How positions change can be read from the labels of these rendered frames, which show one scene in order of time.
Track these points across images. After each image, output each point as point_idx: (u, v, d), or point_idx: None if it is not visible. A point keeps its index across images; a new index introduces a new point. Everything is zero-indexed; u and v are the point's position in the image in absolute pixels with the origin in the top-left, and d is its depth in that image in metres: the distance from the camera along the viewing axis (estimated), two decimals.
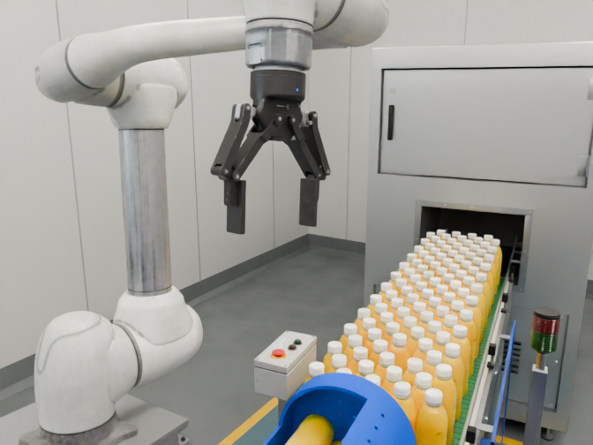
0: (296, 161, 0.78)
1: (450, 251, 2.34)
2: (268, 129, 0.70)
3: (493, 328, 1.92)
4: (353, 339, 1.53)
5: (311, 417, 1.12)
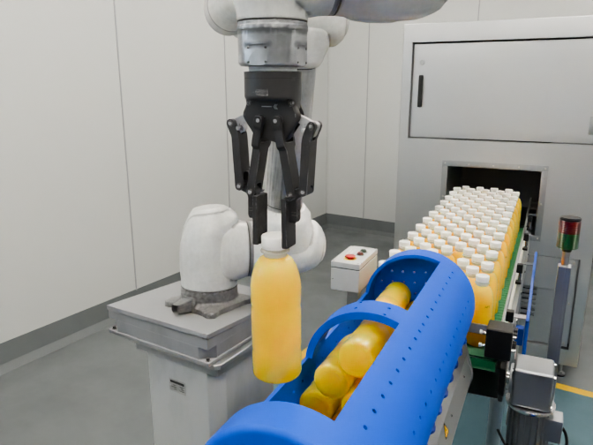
0: (257, 170, 0.73)
1: (477, 199, 2.68)
2: (292, 135, 0.73)
3: (519, 255, 2.26)
4: (409, 248, 1.86)
5: (394, 282, 1.45)
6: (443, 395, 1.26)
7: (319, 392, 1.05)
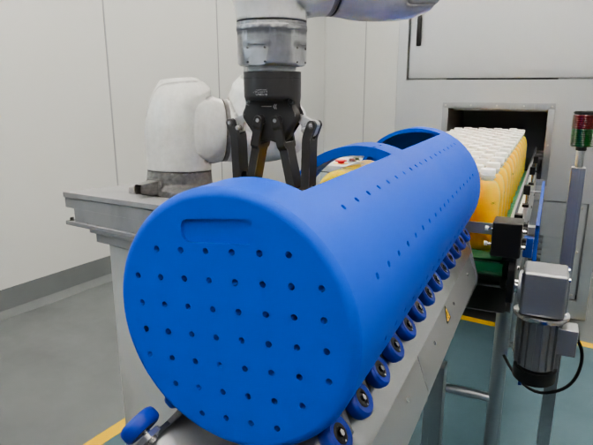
0: (256, 169, 0.73)
1: (480, 132, 2.50)
2: (292, 135, 0.73)
3: None
4: None
5: None
6: (444, 275, 1.09)
7: None
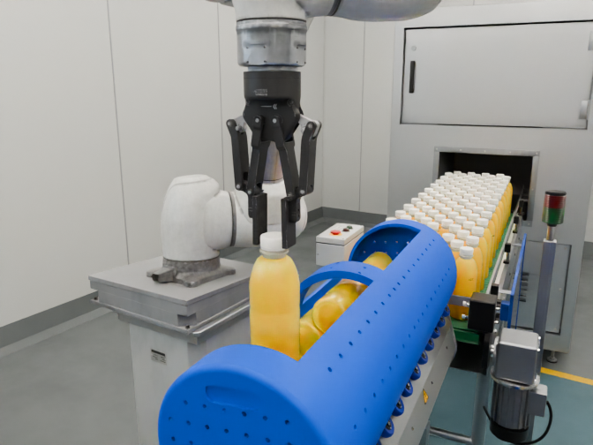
0: (257, 170, 0.73)
1: (468, 182, 2.67)
2: (292, 135, 0.73)
3: (507, 236, 2.25)
4: None
5: (376, 252, 1.44)
6: (423, 361, 1.26)
7: None
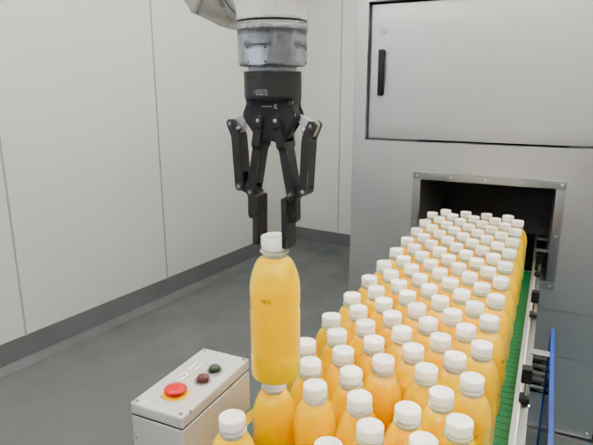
0: (257, 170, 0.73)
1: (459, 233, 1.74)
2: (292, 135, 0.73)
3: (525, 342, 1.32)
4: (305, 365, 0.92)
5: None
6: None
7: None
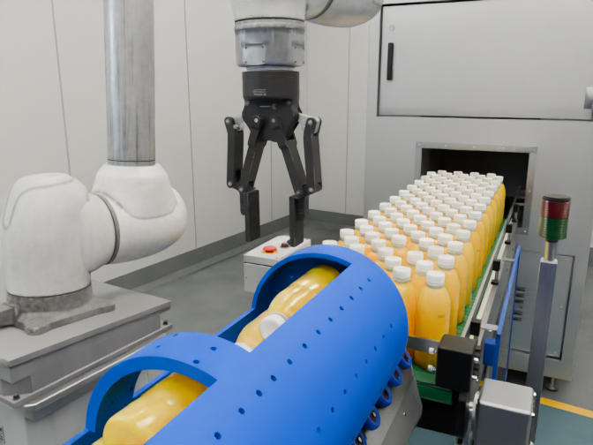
0: (251, 169, 0.73)
1: (452, 183, 2.25)
2: (293, 134, 0.73)
3: (497, 249, 1.83)
4: (349, 238, 1.44)
5: None
6: (361, 431, 0.87)
7: None
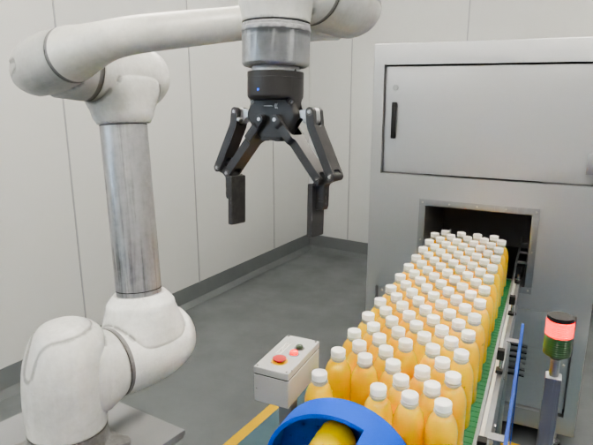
0: None
1: (455, 252, 2.28)
2: (250, 130, 0.73)
3: (501, 332, 1.86)
4: (357, 344, 1.46)
5: None
6: None
7: None
